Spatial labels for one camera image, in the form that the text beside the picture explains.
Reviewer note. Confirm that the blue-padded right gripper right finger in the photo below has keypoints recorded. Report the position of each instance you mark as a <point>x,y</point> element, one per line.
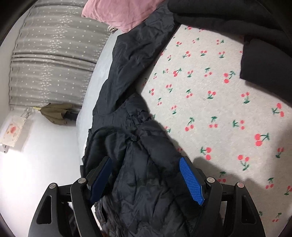
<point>226,210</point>

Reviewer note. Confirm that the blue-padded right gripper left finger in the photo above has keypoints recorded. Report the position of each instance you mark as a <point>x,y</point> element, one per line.
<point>66,210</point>

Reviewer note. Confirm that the black puffer jacket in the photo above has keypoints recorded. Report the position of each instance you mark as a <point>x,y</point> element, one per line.
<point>146,194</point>

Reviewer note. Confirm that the white mattress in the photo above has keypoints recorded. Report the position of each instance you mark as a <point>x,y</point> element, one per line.
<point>99,76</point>

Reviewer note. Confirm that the cherry print bed sheet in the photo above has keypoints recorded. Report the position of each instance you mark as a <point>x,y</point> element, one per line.
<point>232,130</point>

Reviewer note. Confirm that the white floral bag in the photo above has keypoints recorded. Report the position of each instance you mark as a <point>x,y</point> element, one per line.
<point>14,133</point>

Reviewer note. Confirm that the olive green cloth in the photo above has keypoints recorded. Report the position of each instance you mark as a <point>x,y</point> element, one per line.
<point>59,114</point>

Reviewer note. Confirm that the grey dotted curtain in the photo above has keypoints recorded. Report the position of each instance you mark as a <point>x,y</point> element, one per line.
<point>55,55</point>

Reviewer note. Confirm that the black fleece garment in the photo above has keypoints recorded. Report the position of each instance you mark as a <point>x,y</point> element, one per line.
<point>266,58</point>

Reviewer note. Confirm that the pink velvet pillow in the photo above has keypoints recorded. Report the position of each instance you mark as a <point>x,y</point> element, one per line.
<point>121,14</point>

